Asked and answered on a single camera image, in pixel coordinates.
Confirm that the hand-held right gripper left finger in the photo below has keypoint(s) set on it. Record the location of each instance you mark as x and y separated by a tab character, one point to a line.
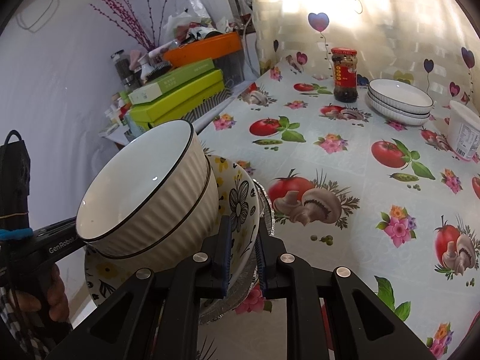
226	258

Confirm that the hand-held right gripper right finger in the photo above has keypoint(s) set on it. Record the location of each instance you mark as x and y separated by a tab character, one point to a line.
260	266

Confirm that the white ribbed bowl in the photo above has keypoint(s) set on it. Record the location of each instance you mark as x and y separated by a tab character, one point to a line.
150	180
187	242

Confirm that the yellow black floral plate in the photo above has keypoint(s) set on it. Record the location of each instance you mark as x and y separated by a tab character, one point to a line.
240	202

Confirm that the person's left forearm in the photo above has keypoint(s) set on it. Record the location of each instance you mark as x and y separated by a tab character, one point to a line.
11	330

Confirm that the person's left hand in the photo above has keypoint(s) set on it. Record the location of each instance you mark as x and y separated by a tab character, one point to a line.
58	296

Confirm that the lime green box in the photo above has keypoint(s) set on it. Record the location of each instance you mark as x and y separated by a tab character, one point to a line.
176	114
180	95

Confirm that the pale green flat box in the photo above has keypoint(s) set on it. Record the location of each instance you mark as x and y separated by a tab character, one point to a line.
176	77

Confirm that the white round brush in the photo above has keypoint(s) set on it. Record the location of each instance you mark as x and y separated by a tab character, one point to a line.
150	69

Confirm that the dark pepper grinder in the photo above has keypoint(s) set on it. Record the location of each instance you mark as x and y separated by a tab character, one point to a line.
123	69

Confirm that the red label sauce jar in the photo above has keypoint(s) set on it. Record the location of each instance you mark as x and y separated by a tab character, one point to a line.
345	75

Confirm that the orange plastic basket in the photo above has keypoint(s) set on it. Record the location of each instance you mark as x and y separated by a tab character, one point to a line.
202	50

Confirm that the crumpled plastic packets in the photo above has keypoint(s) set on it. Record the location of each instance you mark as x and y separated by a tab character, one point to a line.
195	22

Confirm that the white plastic tub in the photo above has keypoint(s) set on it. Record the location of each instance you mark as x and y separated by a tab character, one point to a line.
465	131

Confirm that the pink decorative branches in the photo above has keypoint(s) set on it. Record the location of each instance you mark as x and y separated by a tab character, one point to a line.
131	18

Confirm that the heart print curtain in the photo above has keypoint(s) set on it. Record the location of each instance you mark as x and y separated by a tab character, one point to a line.
375	26

